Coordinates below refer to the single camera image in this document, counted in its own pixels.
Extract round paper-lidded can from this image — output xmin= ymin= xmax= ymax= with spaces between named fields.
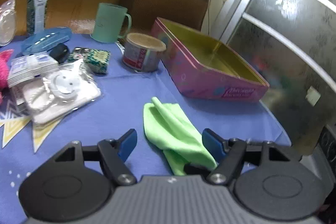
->
xmin=122 ymin=33 xmax=166 ymax=72

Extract white blue tissue packs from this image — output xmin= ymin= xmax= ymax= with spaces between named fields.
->
xmin=7 ymin=52 xmax=59 ymax=88

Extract green patterned tissue pack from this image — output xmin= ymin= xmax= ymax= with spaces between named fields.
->
xmin=67 ymin=47 xmax=111 ymax=75

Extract pink biscuit tin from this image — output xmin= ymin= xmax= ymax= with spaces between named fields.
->
xmin=151 ymin=18 xmax=269 ymax=102

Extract green microfiber cloth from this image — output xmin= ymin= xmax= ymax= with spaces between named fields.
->
xmin=143 ymin=97 xmax=217 ymax=176

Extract bagged plastic cups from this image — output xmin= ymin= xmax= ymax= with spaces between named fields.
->
xmin=0 ymin=0 xmax=16 ymax=47

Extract pink fluffy object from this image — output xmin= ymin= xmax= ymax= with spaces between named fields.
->
xmin=0 ymin=49 xmax=14 ymax=104

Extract brown chair back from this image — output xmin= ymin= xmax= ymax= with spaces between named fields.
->
xmin=118 ymin=0 xmax=209 ymax=34

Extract frosted glass door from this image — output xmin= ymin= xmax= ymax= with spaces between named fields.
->
xmin=210 ymin=0 xmax=335 ymax=155

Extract small black object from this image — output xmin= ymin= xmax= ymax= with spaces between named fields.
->
xmin=49 ymin=43 xmax=70 ymax=64

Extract blue plastic case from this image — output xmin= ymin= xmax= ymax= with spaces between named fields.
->
xmin=21 ymin=27 xmax=72 ymax=56

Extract mint green plastic mug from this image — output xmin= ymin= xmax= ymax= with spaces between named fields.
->
xmin=91 ymin=3 xmax=132 ymax=43

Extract white bagged cloth package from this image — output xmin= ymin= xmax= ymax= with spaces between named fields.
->
xmin=22 ymin=59 xmax=101 ymax=126

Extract white teal drink carton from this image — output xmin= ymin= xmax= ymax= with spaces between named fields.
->
xmin=26 ymin=0 xmax=48 ymax=36

